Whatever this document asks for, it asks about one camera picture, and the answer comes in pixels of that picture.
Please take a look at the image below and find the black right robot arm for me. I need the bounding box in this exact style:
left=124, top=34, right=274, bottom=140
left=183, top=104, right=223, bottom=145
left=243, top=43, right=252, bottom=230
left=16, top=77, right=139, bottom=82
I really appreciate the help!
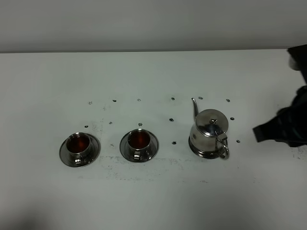
left=253, top=45, right=307, bottom=148

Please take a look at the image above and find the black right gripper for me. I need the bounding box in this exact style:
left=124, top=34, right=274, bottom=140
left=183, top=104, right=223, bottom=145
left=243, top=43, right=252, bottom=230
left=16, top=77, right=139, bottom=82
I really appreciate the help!
left=252, top=86, right=307, bottom=147

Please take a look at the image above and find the left stainless steel teacup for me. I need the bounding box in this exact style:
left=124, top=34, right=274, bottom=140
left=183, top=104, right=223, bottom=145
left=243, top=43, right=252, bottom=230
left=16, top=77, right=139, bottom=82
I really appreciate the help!
left=66, top=132, right=92, bottom=166

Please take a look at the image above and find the middle stainless steel teacup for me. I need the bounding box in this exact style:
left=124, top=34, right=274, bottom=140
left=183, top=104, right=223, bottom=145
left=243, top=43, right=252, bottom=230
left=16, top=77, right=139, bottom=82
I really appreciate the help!
left=127, top=129, right=151, bottom=162

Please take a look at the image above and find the stainless steel saucer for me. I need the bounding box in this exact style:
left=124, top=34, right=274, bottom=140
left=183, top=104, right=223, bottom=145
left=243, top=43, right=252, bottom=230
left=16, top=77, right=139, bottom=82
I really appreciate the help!
left=59, top=133, right=100, bottom=168
left=119, top=130, right=159, bottom=162

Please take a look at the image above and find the steel saucer under teapot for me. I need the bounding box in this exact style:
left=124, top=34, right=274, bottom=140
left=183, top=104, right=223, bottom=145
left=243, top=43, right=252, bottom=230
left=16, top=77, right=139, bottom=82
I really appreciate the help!
left=189, top=139, right=229, bottom=160

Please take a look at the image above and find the left stainless steel saucer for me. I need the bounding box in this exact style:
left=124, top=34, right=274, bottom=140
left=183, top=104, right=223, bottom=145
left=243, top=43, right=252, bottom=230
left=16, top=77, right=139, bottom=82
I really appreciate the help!
left=59, top=133, right=100, bottom=168

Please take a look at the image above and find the middle stainless steel saucer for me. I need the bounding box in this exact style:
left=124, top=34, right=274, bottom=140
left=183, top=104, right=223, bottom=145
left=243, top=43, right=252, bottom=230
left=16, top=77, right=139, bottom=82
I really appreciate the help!
left=119, top=130, right=159, bottom=162

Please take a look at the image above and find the stainless steel teacup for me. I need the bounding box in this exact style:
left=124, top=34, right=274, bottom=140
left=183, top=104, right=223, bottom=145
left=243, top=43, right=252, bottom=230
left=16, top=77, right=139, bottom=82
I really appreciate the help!
left=127, top=129, right=151, bottom=162
left=66, top=132, right=92, bottom=166

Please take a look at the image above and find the stainless steel teapot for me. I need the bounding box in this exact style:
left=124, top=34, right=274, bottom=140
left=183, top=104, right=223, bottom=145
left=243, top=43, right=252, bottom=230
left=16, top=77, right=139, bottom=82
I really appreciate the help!
left=189, top=98, right=230, bottom=154

